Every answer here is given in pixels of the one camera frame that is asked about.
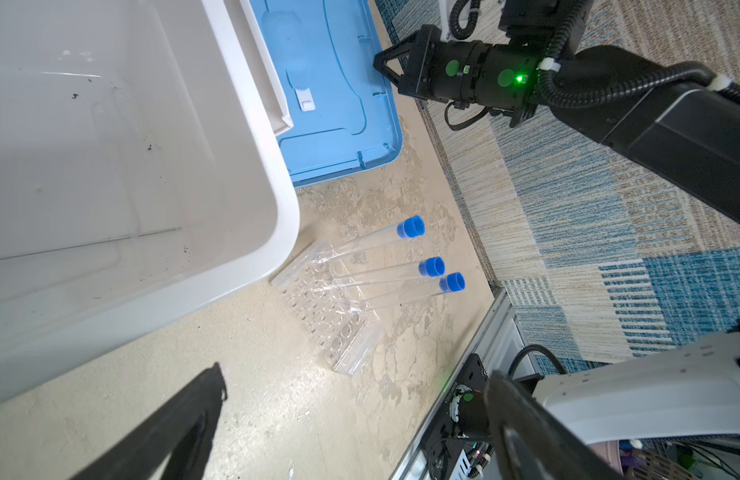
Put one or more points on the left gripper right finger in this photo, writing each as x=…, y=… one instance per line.
x=530, y=443

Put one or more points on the white plastic storage bin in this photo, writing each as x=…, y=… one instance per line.
x=140, y=173

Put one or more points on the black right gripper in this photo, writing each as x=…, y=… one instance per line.
x=494, y=76

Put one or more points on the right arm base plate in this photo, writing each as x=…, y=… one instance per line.
x=460, y=420

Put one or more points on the aluminium mounting rail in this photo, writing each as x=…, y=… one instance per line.
x=494, y=346

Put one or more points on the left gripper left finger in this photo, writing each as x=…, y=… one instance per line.
x=175, y=441

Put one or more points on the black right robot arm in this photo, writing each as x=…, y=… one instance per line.
x=628, y=174

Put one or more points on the blue capped test tube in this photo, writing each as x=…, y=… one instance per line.
x=405, y=230
x=413, y=292
x=429, y=268

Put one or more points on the blue plastic bin lid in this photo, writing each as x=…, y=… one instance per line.
x=344, y=115

